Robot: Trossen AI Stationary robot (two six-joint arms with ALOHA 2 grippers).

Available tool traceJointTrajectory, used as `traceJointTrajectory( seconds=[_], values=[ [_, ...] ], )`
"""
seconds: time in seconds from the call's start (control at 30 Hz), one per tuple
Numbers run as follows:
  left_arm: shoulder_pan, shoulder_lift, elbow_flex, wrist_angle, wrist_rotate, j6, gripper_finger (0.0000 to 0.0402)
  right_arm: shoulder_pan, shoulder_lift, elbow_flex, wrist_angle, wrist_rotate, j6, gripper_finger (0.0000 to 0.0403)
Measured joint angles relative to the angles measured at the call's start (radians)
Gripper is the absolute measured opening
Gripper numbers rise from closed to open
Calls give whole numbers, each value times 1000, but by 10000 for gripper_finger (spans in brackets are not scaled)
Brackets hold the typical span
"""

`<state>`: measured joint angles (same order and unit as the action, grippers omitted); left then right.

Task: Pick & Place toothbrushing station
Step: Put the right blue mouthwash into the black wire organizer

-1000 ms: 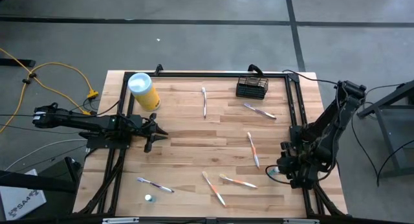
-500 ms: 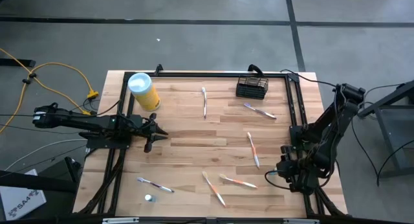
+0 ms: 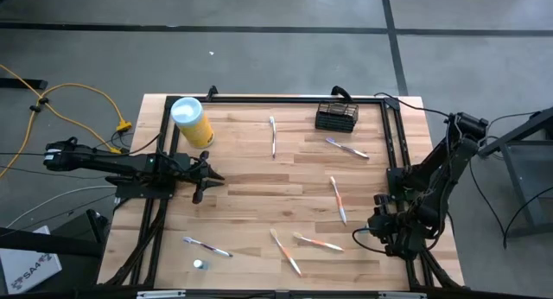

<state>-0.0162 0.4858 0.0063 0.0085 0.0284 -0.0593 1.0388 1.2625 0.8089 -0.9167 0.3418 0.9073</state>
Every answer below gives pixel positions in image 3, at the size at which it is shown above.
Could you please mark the silver table edge bracket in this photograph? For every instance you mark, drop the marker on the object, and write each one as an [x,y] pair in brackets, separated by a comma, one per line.
[402,295]
[160,294]

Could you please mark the black floor stand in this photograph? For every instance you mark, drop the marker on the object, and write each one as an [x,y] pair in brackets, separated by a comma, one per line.
[82,230]

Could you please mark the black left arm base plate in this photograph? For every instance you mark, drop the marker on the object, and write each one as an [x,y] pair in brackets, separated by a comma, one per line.
[129,191]

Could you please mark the black frame clamp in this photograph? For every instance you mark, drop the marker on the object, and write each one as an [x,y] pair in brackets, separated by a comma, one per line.
[211,93]
[341,91]

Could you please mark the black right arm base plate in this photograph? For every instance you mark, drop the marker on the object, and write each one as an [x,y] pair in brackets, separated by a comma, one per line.
[395,176]

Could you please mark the white grey toothbrush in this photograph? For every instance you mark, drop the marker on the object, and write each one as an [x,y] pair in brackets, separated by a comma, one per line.
[273,139]

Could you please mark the yellow canister white lid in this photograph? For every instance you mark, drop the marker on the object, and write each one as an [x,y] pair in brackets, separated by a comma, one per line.
[196,130]

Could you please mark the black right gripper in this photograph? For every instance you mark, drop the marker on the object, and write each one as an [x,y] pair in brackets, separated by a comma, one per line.
[393,225]

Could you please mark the black floor bar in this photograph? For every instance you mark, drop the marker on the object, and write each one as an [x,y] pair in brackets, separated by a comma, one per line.
[21,83]

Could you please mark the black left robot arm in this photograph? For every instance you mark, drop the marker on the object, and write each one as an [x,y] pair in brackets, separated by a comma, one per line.
[108,160]

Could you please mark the white printed box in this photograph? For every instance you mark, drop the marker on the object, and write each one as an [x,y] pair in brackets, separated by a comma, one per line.
[26,269]

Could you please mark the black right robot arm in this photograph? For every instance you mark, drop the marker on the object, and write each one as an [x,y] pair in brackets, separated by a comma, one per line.
[432,169]

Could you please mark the black aluminium table frame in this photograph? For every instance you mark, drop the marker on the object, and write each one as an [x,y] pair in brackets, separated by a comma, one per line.
[281,99]

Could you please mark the grey metal side table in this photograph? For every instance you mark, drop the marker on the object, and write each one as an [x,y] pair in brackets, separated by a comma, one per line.
[523,169]

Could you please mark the orange white toothbrush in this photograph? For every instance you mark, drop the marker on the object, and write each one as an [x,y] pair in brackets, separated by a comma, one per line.
[317,242]
[338,199]
[285,251]

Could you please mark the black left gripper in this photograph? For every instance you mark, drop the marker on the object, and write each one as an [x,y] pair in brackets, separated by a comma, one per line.
[196,178]

